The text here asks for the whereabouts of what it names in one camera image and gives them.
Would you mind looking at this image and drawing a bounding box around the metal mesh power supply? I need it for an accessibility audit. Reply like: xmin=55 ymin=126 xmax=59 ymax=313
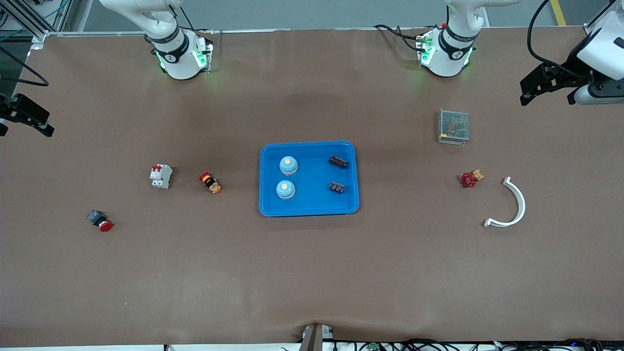
xmin=437 ymin=109 xmax=470 ymax=146

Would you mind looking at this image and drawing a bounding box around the white curved pipe clamp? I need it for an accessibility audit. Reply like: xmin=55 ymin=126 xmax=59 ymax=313
xmin=483 ymin=176 xmax=527 ymax=228

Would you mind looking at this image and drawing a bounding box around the red push button grey base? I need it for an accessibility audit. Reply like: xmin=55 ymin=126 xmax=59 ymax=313
xmin=87 ymin=210 xmax=114 ymax=233

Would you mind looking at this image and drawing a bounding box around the white circuit breaker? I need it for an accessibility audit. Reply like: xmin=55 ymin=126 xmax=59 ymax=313
xmin=149 ymin=164 xmax=173 ymax=189

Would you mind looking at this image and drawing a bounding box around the blue plastic tray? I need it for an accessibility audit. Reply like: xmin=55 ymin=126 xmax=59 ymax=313
xmin=258 ymin=141 xmax=360 ymax=217

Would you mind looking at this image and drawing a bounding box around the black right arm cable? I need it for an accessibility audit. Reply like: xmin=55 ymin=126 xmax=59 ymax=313
xmin=0 ymin=46 xmax=50 ymax=87

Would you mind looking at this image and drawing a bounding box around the aluminium frame with black struts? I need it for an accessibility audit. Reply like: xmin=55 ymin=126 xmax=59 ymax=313
xmin=0 ymin=0 xmax=74 ymax=49

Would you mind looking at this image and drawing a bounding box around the aluminium frame corner post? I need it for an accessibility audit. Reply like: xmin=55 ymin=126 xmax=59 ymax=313
xmin=585 ymin=0 xmax=617 ymax=35

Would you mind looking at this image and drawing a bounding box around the green cable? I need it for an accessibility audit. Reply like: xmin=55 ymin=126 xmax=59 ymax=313
xmin=0 ymin=0 xmax=71 ymax=42

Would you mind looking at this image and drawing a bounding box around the brass valve red handle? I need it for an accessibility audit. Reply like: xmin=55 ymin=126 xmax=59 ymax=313
xmin=461 ymin=169 xmax=485 ymax=189

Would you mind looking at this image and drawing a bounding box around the black left base cable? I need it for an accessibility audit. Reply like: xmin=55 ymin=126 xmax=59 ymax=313
xmin=374 ymin=23 xmax=426 ymax=52

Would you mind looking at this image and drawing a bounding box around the black base cable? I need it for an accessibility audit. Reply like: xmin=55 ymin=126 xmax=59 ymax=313
xmin=168 ymin=0 xmax=215 ymax=36
xmin=374 ymin=23 xmax=426 ymax=52

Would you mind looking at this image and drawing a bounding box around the black right base cable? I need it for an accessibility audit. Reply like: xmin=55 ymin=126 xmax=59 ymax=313
xmin=168 ymin=0 xmax=215 ymax=36

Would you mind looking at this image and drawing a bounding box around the red yellow emergency stop switch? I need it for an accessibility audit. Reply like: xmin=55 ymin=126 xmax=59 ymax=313
xmin=199 ymin=172 xmax=222 ymax=194

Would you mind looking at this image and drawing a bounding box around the black cable bundle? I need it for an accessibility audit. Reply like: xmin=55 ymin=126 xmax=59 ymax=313
xmin=336 ymin=338 xmax=624 ymax=351

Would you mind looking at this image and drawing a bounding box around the grey camera stand bracket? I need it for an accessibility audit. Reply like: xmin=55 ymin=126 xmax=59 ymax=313
xmin=298 ymin=323 xmax=336 ymax=351

